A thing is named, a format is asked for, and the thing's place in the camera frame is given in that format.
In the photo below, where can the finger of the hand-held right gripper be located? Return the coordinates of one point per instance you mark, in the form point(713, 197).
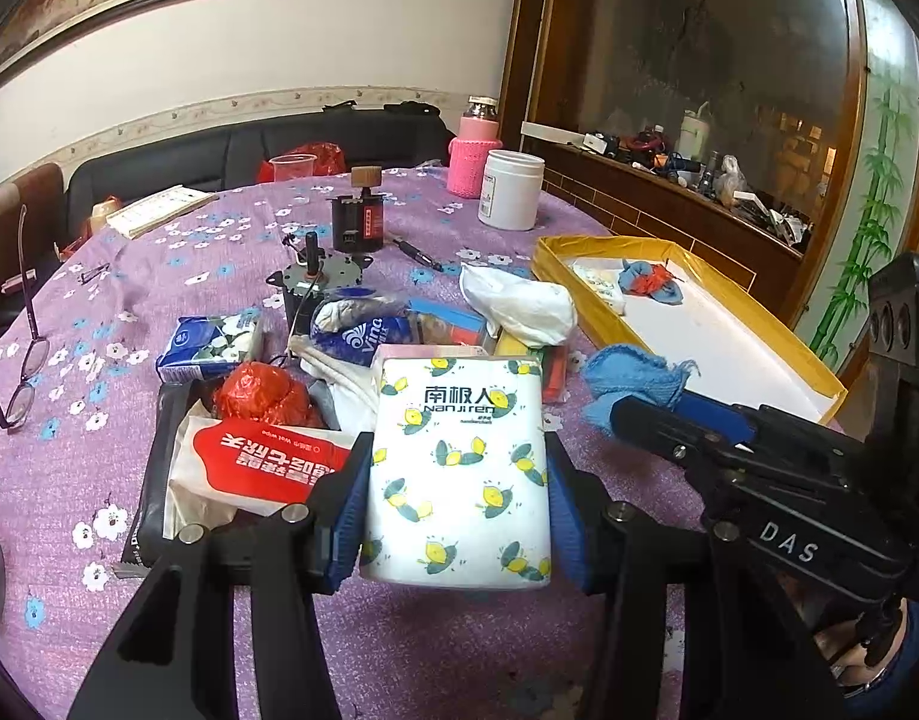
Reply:
point(722, 418)
point(654, 424)

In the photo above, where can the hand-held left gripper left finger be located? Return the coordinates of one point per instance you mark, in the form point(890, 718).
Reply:
point(345, 517)

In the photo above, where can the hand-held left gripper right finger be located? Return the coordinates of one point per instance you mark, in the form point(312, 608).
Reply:
point(568, 521)

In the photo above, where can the yellow-rimmed white tray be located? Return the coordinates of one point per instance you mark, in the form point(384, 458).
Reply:
point(737, 337)

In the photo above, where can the red white wet wipes pack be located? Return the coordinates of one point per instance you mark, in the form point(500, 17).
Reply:
point(257, 457)

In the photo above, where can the lemon print tissue pack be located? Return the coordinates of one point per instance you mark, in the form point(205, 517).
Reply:
point(459, 465)

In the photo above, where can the white plastic bag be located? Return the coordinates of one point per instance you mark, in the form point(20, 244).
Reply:
point(523, 304)

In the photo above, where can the pink tissue pack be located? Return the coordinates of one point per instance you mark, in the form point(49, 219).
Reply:
point(437, 350)

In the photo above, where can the blue white tissue packet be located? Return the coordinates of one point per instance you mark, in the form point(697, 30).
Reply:
point(204, 345)

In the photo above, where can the person's right forearm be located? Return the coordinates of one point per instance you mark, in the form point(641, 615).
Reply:
point(915, 645)

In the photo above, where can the multicoloured sponge stack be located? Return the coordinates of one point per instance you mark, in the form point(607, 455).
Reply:
point(553, 375)

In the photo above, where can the red and blue cloth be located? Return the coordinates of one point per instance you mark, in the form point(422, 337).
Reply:
point(651, 279)

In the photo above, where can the white printed tissue pack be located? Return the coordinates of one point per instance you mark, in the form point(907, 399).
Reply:
point(598, 285)

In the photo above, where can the crumpled red plastic bag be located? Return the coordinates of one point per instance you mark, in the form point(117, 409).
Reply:
point(261, 394)

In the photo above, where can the wooden partition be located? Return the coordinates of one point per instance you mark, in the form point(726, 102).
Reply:
point(729, 240)

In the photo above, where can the blue printed plastic bag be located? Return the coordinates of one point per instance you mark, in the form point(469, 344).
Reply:
point(362, 337)

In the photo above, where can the pile of small clutter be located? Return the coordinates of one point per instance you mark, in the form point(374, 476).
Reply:
point(729, 187)

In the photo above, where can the grey geared motor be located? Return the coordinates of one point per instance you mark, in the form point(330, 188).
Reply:
point(321, 277)

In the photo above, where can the white jar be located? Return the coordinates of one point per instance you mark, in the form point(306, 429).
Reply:
point(510, 191)

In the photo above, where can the black pen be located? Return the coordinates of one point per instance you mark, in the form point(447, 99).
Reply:
point(418, 253)

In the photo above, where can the white plastic bottle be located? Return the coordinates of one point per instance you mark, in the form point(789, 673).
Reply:
point(696, 135)

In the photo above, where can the red and black device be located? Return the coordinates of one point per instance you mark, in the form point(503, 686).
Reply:
point(358, 221)

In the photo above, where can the white flat box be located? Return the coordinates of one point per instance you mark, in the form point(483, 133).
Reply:
point(553, 131)
point(159, 210)

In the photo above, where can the pink knitted bottle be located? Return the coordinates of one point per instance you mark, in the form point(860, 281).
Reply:
point(473, 157)

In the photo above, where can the small folded glasses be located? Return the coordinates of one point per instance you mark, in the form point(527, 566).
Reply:
point(93, 272)

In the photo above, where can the dark-framed eyeglasses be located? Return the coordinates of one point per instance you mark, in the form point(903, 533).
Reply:
point(21, 382)

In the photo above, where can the clear plastic cup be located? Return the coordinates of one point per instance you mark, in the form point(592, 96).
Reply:
point(292, 167)

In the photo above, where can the orange packet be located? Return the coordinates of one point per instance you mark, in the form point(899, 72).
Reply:
point(107, 214)

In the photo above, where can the black sofa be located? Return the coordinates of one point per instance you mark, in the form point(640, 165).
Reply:
point(204, 154)

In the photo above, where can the dark grey backpack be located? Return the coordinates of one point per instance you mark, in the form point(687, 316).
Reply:
point(414, 109)

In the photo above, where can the wooden chair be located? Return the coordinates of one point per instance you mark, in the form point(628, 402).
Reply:
point(32, 217)

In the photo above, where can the bamboo wall decal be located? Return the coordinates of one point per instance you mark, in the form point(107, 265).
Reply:
point(857, 262)

